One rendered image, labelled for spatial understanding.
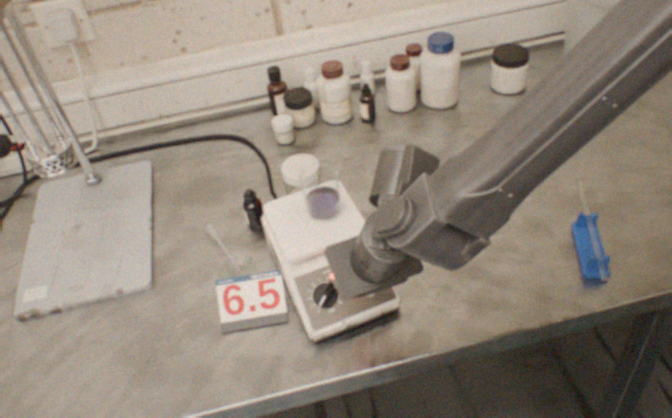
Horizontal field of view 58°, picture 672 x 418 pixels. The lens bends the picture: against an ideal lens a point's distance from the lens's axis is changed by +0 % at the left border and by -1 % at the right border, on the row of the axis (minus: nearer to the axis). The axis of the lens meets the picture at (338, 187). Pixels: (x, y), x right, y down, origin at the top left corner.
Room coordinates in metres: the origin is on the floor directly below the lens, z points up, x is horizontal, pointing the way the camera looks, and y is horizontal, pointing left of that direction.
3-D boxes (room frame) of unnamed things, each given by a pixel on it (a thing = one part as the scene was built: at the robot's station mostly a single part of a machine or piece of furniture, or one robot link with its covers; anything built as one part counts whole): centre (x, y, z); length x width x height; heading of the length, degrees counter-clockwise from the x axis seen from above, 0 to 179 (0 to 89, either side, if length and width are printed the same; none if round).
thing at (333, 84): (0.95, -0.02, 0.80); 0.06 x 0.06 x 0.11
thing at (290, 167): (0.72, 0.05, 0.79); 0.06 x 0.06 x 0.08
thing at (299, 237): (0.60, 0.04, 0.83); 0.12 x 0.12 x 0.01; 17
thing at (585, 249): (0.54, -0.34, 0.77); 0.10 x 0.03 x 0.04; 169
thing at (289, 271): (0.57, 0.03, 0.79); 0.22 x 0.13 x 0.08; 17
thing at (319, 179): (0.61, 0.02, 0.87); 0.06 x 0.05 x 0.08; 117
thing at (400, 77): (0.96, -0.14, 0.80); 0.06 x 0.06 x 0.10
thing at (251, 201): (0.69, 0.14, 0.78); 0.03 x 0.03 x 0.07
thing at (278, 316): (0.52, 0.14, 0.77); 0.09 x 0.06 x 0.04; 92
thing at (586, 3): (1.04, -0.54, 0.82); 0.18 x 0.13 x 0.15; 156
